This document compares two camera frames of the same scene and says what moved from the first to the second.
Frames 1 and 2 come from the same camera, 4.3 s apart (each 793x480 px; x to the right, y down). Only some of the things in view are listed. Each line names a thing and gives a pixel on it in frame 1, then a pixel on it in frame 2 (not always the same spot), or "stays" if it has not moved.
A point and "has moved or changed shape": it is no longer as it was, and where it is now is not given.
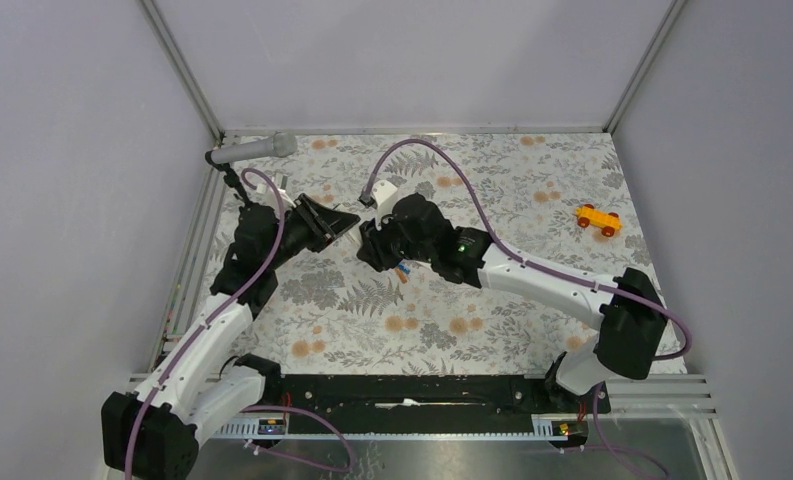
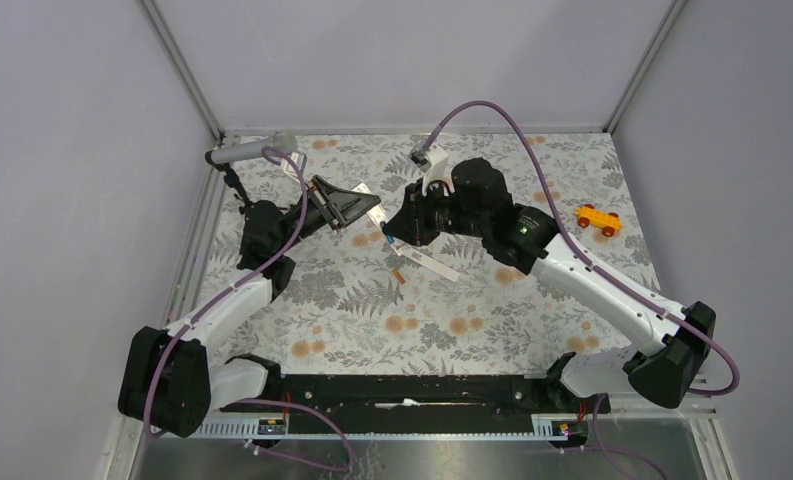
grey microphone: [282, 144] stays
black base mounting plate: [436, 404] stays
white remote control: [355, 234] has moved or changed shape
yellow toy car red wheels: [597, 218] stays
